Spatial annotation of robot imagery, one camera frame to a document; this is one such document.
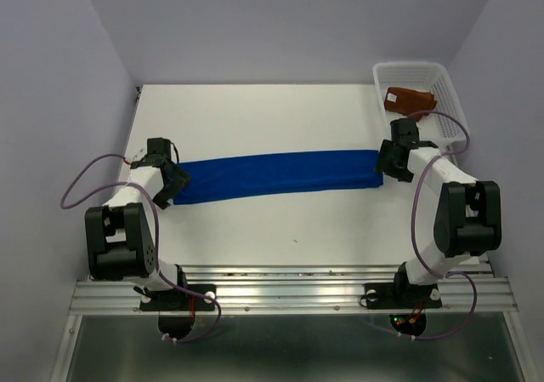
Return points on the aluminium mounting rail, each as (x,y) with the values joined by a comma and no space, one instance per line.
(306,290)

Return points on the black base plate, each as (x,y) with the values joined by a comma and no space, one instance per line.
(392,296)
(172,301)

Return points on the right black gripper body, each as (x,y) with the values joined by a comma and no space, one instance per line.
(385,162)

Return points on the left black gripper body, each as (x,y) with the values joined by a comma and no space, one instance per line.
(179,179)

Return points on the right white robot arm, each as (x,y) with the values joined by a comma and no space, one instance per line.
(468,218)

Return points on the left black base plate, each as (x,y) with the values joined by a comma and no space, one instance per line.
(172,301)

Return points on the brown towel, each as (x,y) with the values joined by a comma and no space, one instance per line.
(409,102)

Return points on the blue towel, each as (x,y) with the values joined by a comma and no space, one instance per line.
(228,178)

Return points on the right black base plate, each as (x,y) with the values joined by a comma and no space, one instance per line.
(392,296)

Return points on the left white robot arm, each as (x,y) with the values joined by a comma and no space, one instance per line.
(120,234)

